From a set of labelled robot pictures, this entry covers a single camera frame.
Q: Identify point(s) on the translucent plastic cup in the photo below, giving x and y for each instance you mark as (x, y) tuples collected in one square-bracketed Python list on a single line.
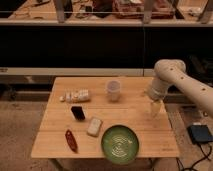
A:
[(113, 90)]

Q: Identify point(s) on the black standing eraser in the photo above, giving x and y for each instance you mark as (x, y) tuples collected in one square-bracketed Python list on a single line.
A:
[(78, 112)]

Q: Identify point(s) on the dark blue box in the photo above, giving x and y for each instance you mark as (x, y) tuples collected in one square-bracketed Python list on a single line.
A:
[(200, 134)]

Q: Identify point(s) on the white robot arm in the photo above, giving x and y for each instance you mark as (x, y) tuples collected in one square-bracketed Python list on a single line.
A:
[(172, 73)]

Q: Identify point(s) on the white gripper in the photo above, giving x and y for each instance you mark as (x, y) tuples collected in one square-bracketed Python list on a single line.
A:
[(156, 91)]

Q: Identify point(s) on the white rectangular soap bar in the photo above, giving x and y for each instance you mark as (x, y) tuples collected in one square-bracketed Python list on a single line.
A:
[(94, 127)]

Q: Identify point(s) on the green round plate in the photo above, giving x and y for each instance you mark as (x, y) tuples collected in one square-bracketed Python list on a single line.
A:
[(120, 145)]

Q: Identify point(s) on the light wooden table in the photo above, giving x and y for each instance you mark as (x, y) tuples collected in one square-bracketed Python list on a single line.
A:
[(155, 134)]

